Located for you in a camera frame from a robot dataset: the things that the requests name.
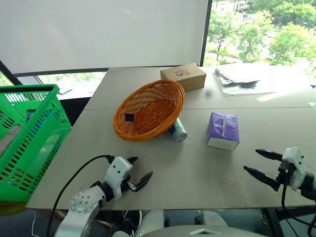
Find grey robot torso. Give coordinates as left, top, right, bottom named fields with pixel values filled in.
left=135, top=209, right=268, bottom=237

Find brown cardboard box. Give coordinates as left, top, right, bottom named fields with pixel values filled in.
left=160, top=62, right=207, bottom=93

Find yellow round object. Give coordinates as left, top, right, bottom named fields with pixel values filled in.
left=0, top=200, right=28, bottom=218

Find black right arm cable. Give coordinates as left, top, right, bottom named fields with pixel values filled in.
left=280, top=183, right=316, bottom=237

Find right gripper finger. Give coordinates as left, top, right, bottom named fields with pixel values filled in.
left=243, top=165, right=280, bottom=190
left=255, top=148, right=284, bottom=162

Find black table leg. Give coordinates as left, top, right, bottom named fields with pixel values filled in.
left=261, top=208, right=285, bottom=237

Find green plastic shopping basket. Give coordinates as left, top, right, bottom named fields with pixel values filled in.
left=0, top=84, right=73, bottom=203

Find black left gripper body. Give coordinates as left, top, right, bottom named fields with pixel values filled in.
left=120, top=174, right=138, bottom=193

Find black window frame post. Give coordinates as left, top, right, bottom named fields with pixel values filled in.
left=198, top=0, right=213, bottom=67

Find green white drink can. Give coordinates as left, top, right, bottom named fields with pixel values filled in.
left=168, top=116, right=189, bottom=144

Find black slanted window frame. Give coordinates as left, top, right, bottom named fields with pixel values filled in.
left=0, top=59, right=23, bottom=86

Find purple tissue pack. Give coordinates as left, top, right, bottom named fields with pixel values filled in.
left=205, top=112, right=241, bottom=151

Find white roller blind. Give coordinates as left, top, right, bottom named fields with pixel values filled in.
left=0, top=0, right=208, bottom=75

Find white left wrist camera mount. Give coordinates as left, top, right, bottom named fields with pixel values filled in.
left=103, top=156, right=133, bottom=198

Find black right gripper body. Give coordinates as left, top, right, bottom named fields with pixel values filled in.
left=273, top=159, right=291, bottom=192

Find orange wicker basket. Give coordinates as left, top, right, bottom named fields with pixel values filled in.
left=113, top=79, right=186, bottom=142

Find silver black foil bags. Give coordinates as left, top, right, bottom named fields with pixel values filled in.
left=213, top=67, right=277, bottom=96

